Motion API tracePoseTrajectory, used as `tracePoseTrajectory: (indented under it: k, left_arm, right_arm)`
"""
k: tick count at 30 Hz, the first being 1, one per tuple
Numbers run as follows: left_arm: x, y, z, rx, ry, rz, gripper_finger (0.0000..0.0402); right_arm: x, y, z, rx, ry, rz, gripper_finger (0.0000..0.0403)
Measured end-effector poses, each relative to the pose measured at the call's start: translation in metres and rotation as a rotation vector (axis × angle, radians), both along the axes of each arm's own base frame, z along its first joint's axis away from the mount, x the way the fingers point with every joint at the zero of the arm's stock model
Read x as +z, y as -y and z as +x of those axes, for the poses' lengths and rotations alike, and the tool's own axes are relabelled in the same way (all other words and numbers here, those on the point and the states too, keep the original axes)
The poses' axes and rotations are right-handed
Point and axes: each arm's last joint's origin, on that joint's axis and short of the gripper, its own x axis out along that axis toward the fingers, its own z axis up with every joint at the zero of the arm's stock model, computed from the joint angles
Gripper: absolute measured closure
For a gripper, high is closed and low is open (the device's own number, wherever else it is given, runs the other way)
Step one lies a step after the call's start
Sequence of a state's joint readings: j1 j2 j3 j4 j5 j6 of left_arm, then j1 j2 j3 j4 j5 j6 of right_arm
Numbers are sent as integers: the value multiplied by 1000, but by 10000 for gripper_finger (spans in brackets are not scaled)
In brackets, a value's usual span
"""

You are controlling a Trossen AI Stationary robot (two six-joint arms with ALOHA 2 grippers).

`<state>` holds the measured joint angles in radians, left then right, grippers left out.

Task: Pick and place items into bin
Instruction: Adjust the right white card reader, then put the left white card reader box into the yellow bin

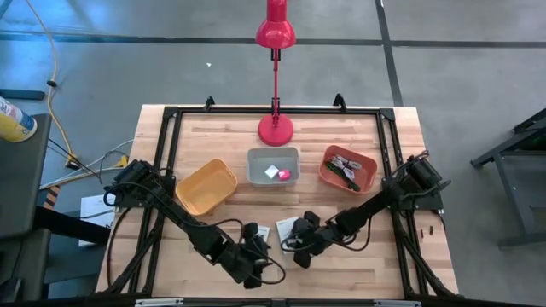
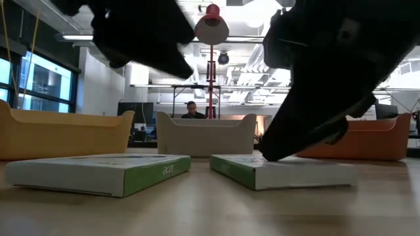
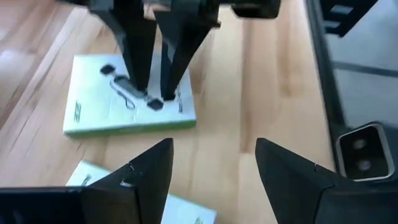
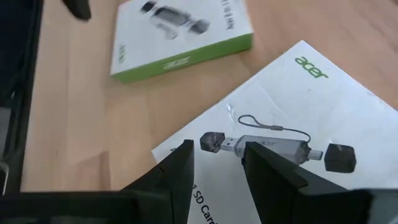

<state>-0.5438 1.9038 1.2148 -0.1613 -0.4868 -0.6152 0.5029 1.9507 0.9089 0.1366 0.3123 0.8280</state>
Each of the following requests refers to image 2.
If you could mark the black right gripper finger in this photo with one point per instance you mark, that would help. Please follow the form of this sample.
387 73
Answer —
338 132
305 124

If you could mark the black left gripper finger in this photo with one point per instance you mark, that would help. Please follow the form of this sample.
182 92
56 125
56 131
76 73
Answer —
160 60

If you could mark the white green Acer box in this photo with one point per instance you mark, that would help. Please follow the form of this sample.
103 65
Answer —
295 173
82 173

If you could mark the orange plastic bin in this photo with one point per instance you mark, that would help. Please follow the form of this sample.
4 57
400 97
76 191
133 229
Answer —
377 144

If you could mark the off-white plastic bin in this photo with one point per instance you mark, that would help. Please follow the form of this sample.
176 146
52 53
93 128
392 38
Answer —
203 137

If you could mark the yellow plastic bin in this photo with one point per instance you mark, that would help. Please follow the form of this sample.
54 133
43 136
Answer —
65 137

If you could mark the black monitor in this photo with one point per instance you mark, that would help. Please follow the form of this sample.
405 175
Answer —
138 113
387 112

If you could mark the red desk lamp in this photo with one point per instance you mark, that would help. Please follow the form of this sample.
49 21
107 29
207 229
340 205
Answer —
213 31

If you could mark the person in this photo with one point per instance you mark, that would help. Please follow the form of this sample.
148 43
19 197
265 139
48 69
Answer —
193 113

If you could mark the black ceiling spotlight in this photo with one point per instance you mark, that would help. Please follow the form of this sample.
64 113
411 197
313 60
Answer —
223 58

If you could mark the black metal frame table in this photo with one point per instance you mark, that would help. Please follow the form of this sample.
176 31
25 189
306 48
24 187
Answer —
193 86

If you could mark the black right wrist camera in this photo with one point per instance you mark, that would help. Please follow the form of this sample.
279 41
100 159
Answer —
282 39

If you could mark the large glass window wall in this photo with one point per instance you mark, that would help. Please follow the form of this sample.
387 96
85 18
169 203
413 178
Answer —
46 78

